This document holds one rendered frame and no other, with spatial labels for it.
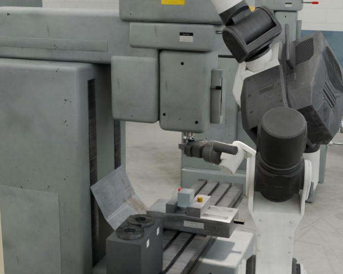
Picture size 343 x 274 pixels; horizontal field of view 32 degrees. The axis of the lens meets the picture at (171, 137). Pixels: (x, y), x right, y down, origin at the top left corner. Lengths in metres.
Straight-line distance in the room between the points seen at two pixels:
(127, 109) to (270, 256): 0.88
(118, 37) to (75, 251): 0.88
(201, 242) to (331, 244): 2.40
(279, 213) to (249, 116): 0.29
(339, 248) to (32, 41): 2.89
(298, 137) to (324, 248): 3.06
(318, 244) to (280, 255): 2.84
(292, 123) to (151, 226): 0.68
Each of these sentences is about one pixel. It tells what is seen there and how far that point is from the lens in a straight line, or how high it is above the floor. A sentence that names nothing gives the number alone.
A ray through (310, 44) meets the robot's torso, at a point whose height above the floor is 1.70.
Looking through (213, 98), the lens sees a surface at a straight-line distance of 2.32.
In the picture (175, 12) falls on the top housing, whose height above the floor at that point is 1.77.
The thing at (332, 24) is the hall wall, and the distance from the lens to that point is 8.77.
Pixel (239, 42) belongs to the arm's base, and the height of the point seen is 1.71.
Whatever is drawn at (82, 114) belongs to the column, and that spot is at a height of 1.38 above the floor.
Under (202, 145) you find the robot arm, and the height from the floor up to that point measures 1.26.
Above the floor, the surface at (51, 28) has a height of 1.69.
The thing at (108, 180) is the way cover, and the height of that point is 1.05.
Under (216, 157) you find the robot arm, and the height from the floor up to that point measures 1.23.
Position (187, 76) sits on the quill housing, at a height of 1.53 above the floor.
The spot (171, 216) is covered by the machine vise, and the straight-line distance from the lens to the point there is 2.42.
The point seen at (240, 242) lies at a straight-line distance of 2.55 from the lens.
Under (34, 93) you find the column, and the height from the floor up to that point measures 1.45.
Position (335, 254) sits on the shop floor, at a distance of 4.49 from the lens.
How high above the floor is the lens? 1.89
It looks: 15 degrees down
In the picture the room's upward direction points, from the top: 1 degrees clockwise
